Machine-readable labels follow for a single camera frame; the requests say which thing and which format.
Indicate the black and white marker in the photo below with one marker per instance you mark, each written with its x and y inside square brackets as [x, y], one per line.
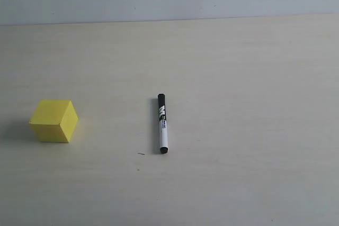
[163, 135]

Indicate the yellow foam cube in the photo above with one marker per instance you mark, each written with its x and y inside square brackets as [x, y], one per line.
[54, 121]

